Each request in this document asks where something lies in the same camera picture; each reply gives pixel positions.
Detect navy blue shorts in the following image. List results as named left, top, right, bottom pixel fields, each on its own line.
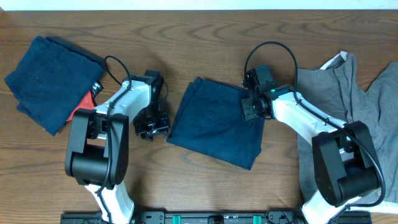
left=4, top=36, right=104, bottom=136
left=167, top=77, right=264, bottom=170

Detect grey shorts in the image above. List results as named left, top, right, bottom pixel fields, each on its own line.
left=297, top=51, right=397, bottom=214

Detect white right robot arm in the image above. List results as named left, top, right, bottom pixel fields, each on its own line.
left=241, top=83, right=386, bottom=223

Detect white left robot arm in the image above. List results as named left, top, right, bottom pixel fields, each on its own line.
left=60, top=70, right=170, bottom=223

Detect orange red folded garment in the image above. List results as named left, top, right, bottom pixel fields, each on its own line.
left=52, top=91, right=96, bottom=136

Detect folded navy blue shorts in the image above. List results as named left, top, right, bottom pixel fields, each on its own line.
left=4, top=36, right=104, bottom=136

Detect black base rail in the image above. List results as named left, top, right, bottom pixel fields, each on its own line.
left=60, top=210, right=373, bottom=224

